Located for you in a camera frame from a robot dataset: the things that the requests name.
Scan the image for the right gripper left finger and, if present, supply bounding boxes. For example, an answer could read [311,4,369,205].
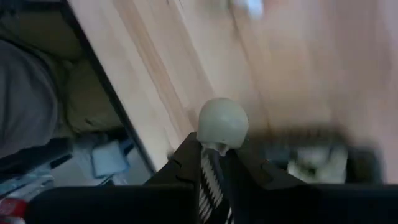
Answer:
[26,132,201,224]

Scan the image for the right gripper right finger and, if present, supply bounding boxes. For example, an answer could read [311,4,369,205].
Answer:
[228,148,398,224]

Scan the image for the pale green plastic skull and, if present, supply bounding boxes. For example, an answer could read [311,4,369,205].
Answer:
[287,146,348,184]
[195,97,249,157]

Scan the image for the light blue plastic object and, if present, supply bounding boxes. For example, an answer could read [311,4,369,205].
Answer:
[90,139,135,180]

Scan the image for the black plastic basket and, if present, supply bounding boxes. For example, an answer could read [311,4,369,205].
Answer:
[198,124,384,224]

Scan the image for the olive fabric-covered object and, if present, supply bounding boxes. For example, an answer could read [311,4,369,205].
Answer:
[0,9,125,136]

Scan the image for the grey fabric-covered object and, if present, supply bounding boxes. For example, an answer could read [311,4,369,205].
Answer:
[0,39,62,158]

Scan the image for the black aluminium table frame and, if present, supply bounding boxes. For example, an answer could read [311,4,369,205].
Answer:
[58,0,158,175]

